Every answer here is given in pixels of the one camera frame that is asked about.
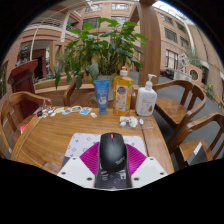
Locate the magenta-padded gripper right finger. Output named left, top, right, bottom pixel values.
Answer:
left=125, top=143, right=168, bottom=190

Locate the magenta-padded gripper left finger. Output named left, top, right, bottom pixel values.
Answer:
left=57, top=141, right=101, bottom=190

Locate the black computer mouse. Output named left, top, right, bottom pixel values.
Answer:
left=98, top=132, right=129, bottom=174

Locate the bear print mouse pad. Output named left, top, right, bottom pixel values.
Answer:
left=61, top=132, right=148, bottom=190

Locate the grey box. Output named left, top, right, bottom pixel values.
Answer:
left=185, top=141, right=205, bottom=167

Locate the blue white sticker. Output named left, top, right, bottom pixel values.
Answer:
left=79, top=106, right=93, bottom=116

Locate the wooden armchair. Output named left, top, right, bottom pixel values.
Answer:
left=151, top=79, right=208, bottom=134
left=167, top=111, right=224, bottom=171
left=63, top=78, right=139, bottom=108
left=0, top=91, right=54, bottom=159

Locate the white pump bottle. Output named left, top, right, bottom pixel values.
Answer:
left=134, top=73, right=158, bottom=117

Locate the blue tube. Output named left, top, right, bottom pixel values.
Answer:
left=93, top=79, right=111, bottom=115

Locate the orange dish soap bottle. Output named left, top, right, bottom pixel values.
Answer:
left=112, top=65, right=134, bottom=117

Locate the dark red lectern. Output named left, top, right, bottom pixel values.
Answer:
left=7, top=59, right=39, bottom=101

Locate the green potted plant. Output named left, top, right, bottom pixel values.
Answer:
left=54, top=17, right=149, bottom=90

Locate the wooden pillar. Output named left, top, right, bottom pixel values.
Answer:
left=129, top=0, right=163, bottom=88

